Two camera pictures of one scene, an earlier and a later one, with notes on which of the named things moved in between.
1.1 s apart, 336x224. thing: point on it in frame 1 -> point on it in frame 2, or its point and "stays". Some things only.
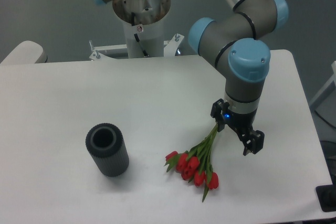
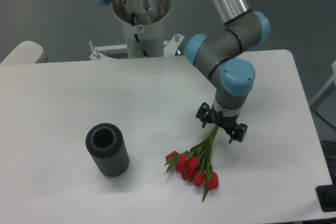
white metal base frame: [171, 46] stays
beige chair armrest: [27, 52] stays
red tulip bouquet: [195, 164] stays
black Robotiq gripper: [252, 141] -> [205, 114]
